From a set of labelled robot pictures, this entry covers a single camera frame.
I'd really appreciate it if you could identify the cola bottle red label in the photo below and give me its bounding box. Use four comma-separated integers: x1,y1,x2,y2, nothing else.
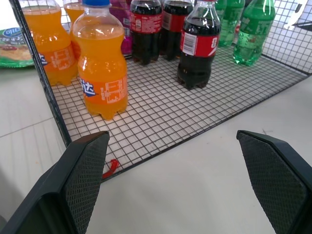
177,0,221,91
160,0,195,61
129,0,163,66

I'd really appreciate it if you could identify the green soda bottle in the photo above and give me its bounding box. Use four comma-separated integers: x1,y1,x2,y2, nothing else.
217,0,246,48
214,0,228,19
233,0,276,67

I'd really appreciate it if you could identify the orange soda bottle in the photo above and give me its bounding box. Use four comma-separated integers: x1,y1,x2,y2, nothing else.
72,0,129,121
20,0,79,86
62,0,85,60

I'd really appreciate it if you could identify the green snack bag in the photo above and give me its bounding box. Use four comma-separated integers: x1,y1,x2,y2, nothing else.
0,27,36,68

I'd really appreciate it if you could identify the black wire mesh rack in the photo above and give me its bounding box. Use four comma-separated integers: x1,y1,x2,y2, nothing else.
8,0,312,182

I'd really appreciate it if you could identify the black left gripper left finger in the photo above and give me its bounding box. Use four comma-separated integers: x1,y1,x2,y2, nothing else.
0,131,111,234

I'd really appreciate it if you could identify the purple drink bottle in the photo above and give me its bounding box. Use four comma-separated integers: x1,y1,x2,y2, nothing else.
109,0,134,55

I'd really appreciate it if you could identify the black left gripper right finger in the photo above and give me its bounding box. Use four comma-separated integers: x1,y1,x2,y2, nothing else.
236,130,312,234

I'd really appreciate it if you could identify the red zip tie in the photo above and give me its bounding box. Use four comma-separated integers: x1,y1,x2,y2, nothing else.
102,159,119,180

